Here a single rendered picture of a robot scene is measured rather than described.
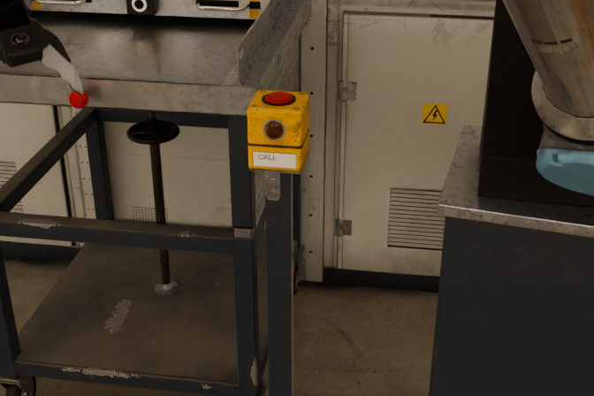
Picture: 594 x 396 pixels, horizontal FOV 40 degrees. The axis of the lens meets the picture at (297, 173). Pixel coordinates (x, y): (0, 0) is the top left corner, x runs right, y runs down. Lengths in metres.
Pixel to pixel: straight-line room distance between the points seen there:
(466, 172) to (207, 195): 1.11
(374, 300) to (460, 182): 1.06
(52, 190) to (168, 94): 1.05
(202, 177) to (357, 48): 0.58
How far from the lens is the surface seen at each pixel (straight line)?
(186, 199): 2.32
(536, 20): 0.80
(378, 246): 2.27
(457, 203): 1.24
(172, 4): 1.75
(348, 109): 2.10
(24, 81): 1.54
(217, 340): 1.89
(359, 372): 2.07
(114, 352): 1.89
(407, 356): 2.13
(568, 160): 0.99
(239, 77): 1.40
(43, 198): 2.46
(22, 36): 1.07
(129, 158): 2.32
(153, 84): 1.44
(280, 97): 1.18
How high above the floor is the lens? 1.33
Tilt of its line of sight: 26 degrees down
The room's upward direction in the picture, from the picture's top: straight up
